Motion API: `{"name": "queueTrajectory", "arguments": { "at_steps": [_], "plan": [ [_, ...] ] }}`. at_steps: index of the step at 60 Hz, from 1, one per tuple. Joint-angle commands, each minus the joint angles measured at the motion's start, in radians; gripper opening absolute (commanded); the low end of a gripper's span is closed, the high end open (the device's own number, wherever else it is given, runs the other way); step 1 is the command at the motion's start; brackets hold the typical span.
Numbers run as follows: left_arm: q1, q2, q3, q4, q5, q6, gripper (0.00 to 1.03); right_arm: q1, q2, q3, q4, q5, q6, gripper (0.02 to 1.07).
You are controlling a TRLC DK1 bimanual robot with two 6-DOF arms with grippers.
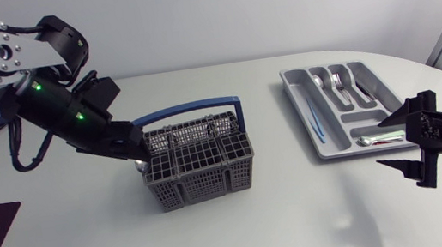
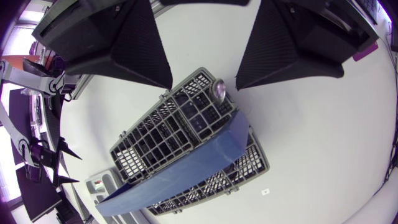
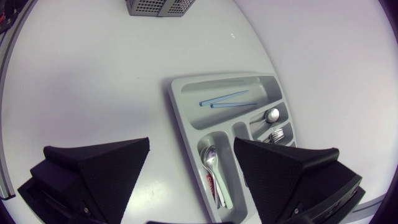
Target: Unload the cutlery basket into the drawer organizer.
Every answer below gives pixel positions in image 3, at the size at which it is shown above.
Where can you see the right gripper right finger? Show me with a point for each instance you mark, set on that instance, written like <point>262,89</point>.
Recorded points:
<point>280,180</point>

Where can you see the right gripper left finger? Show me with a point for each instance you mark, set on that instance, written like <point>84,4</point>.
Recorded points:
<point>102,180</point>

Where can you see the grey cutlery tray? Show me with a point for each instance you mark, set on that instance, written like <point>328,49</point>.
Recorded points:
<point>186,124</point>

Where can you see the grey cutlery basket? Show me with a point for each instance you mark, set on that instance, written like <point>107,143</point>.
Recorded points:
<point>155,7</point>

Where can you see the steel fork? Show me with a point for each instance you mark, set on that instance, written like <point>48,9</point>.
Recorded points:
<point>276,135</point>

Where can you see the pale plastic spoon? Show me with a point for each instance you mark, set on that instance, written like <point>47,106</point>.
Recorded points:
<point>225,196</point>

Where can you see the large steel spoon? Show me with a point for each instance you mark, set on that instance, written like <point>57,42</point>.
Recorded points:
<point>272,115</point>

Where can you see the small steel spoon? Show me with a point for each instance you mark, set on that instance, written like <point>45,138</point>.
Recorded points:
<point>210,160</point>

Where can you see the blue chopstick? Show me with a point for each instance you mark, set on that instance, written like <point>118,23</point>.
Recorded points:
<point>224,98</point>
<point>233,105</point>

